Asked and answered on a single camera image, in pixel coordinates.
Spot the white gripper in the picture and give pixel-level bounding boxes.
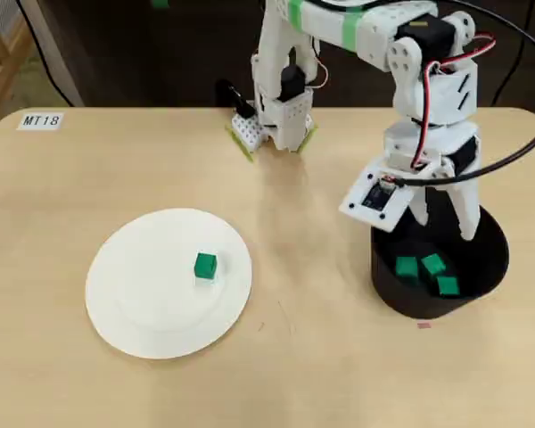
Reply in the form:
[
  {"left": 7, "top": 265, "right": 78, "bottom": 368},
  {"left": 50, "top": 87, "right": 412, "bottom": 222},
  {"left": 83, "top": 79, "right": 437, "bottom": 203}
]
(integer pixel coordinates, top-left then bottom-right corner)
[{"left": 383, "top": 122, "right": 482, "bottom": 242}]

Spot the green cube block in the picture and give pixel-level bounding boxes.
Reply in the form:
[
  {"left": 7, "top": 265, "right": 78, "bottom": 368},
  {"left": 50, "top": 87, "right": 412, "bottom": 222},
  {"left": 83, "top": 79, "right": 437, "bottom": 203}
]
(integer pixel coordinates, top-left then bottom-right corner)
[
  {"left": 421, "top": 252, "right": 447, "bottom": 276},
  {"left": 435, "top": 275, "right": 461, "bottom": 298},
  {"left": 193, "top": 251, "right": 218, "bottom": 282},
  {"left": 394, "top": 256, "right": 419, "bottom": 278}
]

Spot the black pot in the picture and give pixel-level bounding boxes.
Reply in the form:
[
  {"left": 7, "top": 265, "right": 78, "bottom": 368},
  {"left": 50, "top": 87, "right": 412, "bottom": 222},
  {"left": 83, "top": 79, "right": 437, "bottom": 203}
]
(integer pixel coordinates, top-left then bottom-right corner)
[{"left": 370, "top": 202, "right": 511, "bottom": 320}]

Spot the white paper plate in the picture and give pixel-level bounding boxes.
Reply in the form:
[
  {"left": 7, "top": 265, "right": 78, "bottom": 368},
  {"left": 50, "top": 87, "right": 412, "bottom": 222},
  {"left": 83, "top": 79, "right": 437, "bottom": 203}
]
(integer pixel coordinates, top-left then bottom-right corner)
[{"left": 84, "top": 207, "right": 254, "bottom": 360}]

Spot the yellow-green tape strip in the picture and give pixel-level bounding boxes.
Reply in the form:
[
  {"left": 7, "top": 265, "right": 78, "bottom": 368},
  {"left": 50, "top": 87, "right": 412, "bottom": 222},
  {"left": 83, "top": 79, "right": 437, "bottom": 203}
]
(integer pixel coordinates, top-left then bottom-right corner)
[
  {"left": 295, "top": 123, "right": 318, "bottom": 157},
  {"left": 225, "top": 126, "right": 256, "bottom": 165}
]

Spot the white MT18 label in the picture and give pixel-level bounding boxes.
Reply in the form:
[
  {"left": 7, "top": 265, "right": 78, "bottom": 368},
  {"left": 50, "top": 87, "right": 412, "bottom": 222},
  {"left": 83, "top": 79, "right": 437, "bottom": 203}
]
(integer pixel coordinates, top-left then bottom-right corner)
[{"left": 16, "top": 111, "right": 65, "bottom": 132}]

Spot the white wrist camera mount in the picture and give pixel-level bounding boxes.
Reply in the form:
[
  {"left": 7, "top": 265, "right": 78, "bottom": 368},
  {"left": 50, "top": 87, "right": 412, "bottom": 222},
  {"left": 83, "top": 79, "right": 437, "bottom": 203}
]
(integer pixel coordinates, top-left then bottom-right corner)
[{"left": 337, "top": 155, "right": 415, "bottom": 233}]

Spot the black camera cable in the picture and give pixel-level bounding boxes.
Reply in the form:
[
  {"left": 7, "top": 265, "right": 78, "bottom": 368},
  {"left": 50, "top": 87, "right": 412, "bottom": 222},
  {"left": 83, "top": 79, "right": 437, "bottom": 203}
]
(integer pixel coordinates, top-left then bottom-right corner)
[{"left": 311, "top": 0, "right": 535, "bottom": 186}]

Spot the thin black background cable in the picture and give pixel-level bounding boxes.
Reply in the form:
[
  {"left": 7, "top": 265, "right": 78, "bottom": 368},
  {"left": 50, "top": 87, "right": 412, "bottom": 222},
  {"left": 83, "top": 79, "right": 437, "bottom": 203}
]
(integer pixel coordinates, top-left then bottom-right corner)
[
  {"left": 491, "top": 0, "right": 535, "bottom": 108},
  {"left": 18, "top": 0, "right": 76, "bottom": 108}
]

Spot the white partition post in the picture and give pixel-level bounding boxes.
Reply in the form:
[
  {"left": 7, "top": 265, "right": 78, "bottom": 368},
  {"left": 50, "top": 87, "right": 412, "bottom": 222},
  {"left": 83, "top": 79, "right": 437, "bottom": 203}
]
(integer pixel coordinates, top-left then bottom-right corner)
[{"left": 16, "top": 0, "right": 86, "bottom": 108}]

